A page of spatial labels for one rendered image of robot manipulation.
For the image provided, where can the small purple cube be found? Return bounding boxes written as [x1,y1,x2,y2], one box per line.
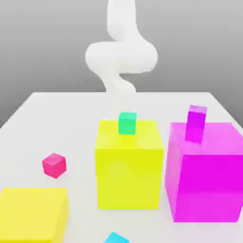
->
[185,104,208,145]

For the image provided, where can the small green cube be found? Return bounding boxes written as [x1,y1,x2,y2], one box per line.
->
[118,112,138,136]

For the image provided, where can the small cyan cube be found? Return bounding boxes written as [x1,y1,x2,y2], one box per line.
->
[103,231,130,243]

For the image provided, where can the small pink cube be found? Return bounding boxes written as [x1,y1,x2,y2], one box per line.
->
[42,153,67,179]

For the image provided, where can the large pale yellow box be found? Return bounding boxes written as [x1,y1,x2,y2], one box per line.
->
[0,187,70,243]

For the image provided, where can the large magenta box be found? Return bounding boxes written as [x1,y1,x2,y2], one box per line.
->
[164,121,243,223]

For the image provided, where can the large lime yellow box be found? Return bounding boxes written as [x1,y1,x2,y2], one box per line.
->
[94,120,165,211]

